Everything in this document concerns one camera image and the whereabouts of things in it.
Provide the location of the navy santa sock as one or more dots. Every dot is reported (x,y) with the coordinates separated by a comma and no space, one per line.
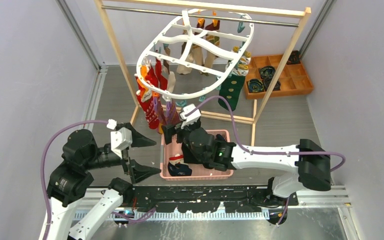
(177,167)

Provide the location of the rolled dark sock in tray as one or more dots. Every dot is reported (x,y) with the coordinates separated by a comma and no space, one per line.
(266,72)

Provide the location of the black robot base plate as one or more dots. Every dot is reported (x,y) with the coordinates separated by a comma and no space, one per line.
(199,198)

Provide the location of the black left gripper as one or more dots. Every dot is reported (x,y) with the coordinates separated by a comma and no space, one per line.
(138,171)

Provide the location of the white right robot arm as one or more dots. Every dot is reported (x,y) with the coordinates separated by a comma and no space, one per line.
(306,165)

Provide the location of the white oval clip hanger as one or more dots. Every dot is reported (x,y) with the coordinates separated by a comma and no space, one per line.
(206,50)

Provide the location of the wooden clothes rack frame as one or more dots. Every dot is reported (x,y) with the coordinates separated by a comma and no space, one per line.
(303,17)

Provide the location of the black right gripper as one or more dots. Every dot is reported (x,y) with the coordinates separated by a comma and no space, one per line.
(170,129)

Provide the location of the red sock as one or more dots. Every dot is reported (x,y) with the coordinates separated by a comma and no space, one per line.
(148,99)

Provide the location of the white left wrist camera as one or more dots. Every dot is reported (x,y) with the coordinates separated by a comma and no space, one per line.
(121,136)

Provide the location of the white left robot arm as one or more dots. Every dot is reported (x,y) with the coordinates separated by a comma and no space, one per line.
(67,185)

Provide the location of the pink perforated plastic basket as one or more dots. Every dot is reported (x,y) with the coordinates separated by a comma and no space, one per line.
(212,148)

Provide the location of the striped beige maroon sock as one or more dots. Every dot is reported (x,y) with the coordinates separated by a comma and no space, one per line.
(196,52)

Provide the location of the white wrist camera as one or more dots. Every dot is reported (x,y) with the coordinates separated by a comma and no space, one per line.
(121,136)
(189,115)

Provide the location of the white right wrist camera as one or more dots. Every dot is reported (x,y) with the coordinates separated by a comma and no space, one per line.
(189,115)

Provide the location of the metal hanging rod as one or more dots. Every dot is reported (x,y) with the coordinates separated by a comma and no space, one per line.
(230,19)

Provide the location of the green sock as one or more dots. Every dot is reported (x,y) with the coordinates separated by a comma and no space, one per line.
(231,87)

